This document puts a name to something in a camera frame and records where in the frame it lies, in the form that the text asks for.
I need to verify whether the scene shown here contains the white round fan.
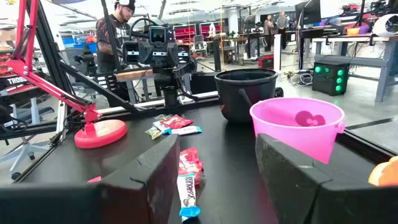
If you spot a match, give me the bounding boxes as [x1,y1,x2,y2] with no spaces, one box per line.
[372,13,398,37]

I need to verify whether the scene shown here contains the white post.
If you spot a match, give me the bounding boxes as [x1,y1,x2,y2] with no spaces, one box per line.
[273,33,282,73]

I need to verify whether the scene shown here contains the red storage shelf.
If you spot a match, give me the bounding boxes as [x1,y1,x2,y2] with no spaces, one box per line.
[173,23,223,43]

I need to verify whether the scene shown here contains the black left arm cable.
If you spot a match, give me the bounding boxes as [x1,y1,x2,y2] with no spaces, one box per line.
[129,17,159,41]

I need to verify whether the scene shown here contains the black jack-o-lantern bucket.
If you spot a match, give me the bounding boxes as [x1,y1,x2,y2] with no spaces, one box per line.
[214,68,279,125]

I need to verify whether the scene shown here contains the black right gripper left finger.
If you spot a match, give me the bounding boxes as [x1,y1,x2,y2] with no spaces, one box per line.
[0,133,181,224]

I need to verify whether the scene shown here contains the red black tool case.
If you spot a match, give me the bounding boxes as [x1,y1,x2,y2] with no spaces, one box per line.
[257,54,275,70]

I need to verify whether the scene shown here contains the person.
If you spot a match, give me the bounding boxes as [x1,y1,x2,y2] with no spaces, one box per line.
[95,0,136,75]
[276,11,289,50]
[263,14,275,52]

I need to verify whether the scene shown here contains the black computer green lights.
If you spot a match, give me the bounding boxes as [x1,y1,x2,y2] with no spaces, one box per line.
[312,60,349,96]

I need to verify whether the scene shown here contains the clear bag green candy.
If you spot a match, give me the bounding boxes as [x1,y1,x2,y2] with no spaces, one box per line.
[144,126,163,140]

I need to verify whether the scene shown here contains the grey metal workbench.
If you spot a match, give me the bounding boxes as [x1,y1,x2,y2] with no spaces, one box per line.
[312,35,398,103]

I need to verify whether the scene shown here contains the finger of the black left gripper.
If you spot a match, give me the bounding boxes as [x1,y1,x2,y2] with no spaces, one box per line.
[123,40,141,65]
[177,49,191,65]

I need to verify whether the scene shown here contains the blue storage bin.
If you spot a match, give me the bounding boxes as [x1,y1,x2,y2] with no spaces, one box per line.
[73,42,98,54]

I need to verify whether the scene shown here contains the pink plastic bucket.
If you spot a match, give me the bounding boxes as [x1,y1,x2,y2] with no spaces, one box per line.
[249,97,346,165]

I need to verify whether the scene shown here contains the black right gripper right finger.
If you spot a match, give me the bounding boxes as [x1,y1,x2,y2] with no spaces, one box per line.
[254,133,398,224]

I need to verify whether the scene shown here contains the red stand round base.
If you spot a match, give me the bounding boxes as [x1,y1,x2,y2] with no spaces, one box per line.
[6,0,128,149]

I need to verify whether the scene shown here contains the white base office chair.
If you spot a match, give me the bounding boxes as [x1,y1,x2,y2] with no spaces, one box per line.
[0,105,55,181]

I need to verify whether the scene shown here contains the orange plastic bucket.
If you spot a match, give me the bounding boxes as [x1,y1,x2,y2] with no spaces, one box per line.
[368,155,398,187]

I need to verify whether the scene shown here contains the white blue Hershey's bar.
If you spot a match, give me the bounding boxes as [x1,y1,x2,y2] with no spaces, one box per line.
[176,172,202,223]
[163,125,203,136]

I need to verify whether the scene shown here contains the black monitor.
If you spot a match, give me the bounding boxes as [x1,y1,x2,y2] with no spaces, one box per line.
[295,0,322,26]

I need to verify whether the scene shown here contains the white floor cable bundle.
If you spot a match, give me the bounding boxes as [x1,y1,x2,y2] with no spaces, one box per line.
[288,70,313,86]

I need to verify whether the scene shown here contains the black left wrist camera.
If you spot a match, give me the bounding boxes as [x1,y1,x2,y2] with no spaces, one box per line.
[148,26,169,44]

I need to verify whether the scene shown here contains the wooden top table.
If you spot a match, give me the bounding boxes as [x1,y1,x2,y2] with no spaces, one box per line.
[115,68,156,103]

